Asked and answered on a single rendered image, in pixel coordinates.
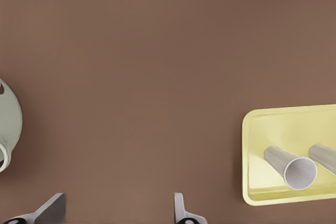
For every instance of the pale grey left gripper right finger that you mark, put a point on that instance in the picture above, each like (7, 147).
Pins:
(179, 208)

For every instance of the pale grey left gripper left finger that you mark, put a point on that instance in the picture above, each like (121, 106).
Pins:
(51, 208)

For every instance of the white IKEA cup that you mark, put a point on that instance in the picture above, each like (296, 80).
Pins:
(324, 157)
(299, 172)

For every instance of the pale yellow rectangular tray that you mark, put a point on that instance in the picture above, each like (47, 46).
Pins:
(278, 129)

